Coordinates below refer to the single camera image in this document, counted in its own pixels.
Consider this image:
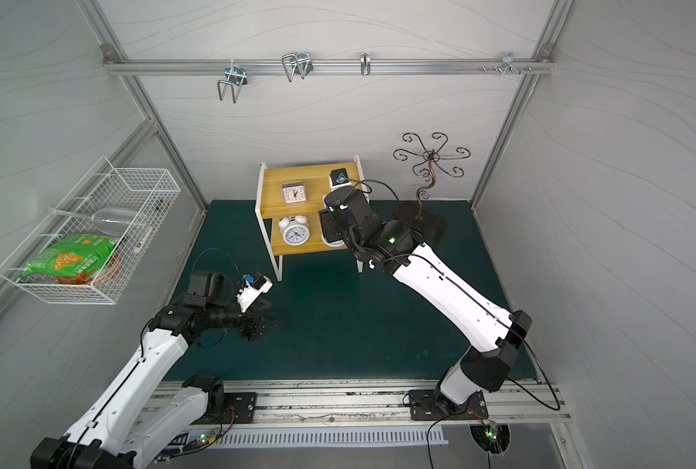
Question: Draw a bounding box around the white twin-bell alarm clock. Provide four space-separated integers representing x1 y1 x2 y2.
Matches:
277 215 311 246

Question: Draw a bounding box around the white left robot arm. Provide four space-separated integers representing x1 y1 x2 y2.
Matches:
29 272 275 468

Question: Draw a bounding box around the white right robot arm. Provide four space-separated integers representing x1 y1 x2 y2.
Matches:
318 186 533 416

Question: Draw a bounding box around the yellow wooden two-tier shelf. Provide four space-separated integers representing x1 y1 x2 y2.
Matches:
254 156 363 281

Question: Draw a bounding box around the dark metal jewelry stand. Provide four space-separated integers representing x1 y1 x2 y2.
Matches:
393 132 471 244

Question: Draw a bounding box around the small metal hook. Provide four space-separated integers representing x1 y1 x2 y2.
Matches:
360 52 371 76

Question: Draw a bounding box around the metal double hook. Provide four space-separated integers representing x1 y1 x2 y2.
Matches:
217 61 248 104
281 52 314 82

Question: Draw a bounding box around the clear wine glass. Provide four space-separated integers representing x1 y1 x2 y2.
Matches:
50 207 149 238

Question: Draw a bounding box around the green snack bag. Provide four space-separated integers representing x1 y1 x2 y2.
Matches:
21 234 119 283

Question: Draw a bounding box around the right metal hook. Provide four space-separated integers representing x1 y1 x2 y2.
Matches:
481 52 533 76

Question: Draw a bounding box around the round black fan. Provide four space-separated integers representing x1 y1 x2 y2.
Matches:
470 422 511 455

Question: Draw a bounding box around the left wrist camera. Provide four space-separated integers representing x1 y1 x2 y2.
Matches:
236 273 273 313

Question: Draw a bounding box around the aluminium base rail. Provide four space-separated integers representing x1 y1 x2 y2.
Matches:
141 379 573 426

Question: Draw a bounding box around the white wire basket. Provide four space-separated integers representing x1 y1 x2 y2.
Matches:
0 158 180 305

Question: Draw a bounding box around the aluminium top rail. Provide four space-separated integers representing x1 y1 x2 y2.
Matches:
104 57 556 77

